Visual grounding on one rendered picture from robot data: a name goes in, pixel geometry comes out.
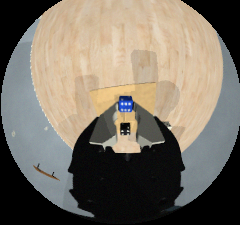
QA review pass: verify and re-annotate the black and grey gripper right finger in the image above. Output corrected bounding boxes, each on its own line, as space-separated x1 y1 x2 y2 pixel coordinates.
132 101 185 172

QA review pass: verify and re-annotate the white die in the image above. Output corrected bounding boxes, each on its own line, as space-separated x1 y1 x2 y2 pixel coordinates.
163 121 172 129

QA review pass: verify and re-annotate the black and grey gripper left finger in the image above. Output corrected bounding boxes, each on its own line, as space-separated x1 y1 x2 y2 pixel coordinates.
68 101 119 174

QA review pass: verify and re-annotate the blue die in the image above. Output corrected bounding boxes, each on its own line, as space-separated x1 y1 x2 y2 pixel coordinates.
119 96 133 112

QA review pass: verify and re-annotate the tan square mat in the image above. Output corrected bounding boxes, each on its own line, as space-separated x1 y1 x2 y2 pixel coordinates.
89 82 156 133

